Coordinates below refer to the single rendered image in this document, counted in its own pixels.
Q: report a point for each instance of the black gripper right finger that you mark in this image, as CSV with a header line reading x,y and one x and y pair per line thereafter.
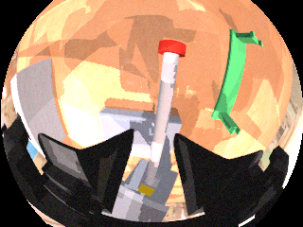
x,y
204,174

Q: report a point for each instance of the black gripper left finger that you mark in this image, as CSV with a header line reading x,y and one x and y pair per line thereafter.
x,y
100,167

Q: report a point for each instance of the white pin with red cap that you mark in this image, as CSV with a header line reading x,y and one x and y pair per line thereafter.
x,y
171,51

